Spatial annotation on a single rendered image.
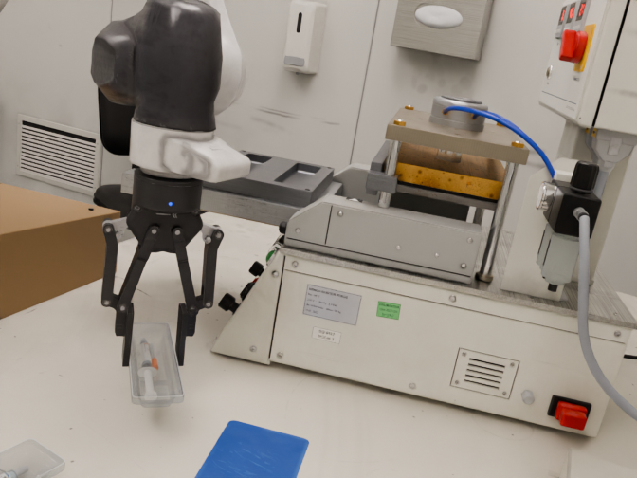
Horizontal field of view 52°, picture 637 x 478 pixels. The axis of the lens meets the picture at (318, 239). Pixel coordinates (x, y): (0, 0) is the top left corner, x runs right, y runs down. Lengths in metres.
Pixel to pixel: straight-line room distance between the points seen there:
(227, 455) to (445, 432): 0.29
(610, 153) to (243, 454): 0.56
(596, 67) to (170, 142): 0.49
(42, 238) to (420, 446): 0.61
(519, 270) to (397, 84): 1.74
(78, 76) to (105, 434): 2.63
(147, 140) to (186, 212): 0.09
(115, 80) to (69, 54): 2.58
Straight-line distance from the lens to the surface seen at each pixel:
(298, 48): 2.58
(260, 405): 0.86
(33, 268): 1.06
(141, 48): 0.72
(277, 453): 0.78
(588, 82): 0.84
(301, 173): 1.10
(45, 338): 0.99
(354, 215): 0.85
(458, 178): 0.90
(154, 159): 0.71
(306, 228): 0.87
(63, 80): 3.35
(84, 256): 1.13
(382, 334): 0.89
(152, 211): 0.73
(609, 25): 0.84
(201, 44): 0.70
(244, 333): 0.93
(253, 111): 2.78
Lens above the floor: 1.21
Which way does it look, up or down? 17 degrees down
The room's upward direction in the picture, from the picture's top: 10 degrees clockwise
